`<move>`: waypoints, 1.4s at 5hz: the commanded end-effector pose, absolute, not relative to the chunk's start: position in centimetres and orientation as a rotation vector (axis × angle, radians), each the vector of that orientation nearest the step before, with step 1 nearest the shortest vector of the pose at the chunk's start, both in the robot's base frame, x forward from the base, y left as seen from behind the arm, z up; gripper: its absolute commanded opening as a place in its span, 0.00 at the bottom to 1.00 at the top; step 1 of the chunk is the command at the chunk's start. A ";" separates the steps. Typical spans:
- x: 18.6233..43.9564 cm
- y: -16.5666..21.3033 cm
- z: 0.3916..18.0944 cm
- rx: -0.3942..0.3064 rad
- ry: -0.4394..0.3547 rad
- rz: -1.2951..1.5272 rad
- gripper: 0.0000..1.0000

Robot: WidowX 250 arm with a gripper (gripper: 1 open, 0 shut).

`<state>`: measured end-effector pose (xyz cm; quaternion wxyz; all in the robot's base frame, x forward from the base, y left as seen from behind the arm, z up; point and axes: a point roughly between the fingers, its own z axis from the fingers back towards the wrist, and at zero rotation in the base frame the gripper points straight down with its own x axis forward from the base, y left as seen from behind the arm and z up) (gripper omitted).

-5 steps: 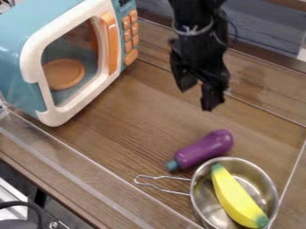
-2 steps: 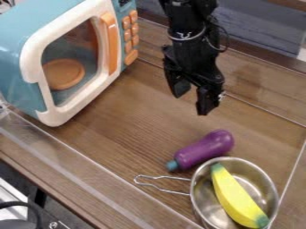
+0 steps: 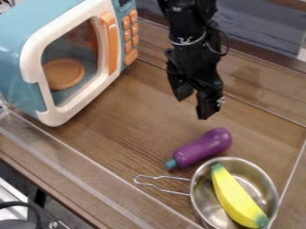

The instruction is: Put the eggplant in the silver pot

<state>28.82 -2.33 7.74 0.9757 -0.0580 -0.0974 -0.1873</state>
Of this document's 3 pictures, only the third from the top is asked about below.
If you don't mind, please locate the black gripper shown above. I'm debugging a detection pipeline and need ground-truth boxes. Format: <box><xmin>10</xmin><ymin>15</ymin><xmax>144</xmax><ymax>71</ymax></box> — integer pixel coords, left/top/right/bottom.
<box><xmin>164</xmin><ymin>35</ymin><xmax>224</xmax><ymax>120</ymax></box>

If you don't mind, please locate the purple toy eggplant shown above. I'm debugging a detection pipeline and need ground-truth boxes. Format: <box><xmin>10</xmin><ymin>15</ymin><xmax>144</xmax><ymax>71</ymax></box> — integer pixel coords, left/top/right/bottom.
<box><xmin>164</xmin><ymin>128</ymin><xmax>232</xmax><ymax>170</ymax></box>

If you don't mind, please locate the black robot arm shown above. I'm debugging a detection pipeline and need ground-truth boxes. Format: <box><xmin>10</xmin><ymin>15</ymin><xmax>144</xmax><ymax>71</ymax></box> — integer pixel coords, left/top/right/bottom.
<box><xmin>156</xmin><ymin>0</ymin><xmax>229</xmax><ymax>120</ymax></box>

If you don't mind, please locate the orange microwave turntable plate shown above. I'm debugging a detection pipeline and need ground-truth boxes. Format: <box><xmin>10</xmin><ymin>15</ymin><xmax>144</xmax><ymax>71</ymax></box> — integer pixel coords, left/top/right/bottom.
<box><xmin>42</xmin><ymin>58</ymin><xmax>85</xmax><ymax>90</ymax></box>

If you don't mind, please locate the yellow toy banana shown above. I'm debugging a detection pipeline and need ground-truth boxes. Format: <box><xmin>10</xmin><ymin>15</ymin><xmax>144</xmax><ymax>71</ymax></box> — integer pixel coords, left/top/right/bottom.
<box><xmin>209</xmin><ymin>163</ymin><xmax>268</xmax><ymax>228</ymax></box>

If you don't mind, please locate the blue toy microwave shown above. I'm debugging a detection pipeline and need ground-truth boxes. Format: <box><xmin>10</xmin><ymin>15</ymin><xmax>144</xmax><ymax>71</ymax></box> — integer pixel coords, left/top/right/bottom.
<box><xmin>0</xmin><ymin>0</ymin><xmax>139</xmax><ymax>126</ymax></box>

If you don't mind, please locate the silver pot with wire handle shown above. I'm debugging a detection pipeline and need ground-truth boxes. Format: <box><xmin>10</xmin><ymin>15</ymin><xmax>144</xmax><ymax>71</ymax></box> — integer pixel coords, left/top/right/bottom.
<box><xmin>133</xmin><ymin>157</ymin><xmax>279</xmax><ymax>229</ymax></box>

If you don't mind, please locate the black cable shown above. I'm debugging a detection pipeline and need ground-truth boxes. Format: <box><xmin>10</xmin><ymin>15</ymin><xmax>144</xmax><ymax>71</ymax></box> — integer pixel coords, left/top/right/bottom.
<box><xmin>0</xmin><ymin>200</ymin><xmax>44</xmax><ymax>229</ymax></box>

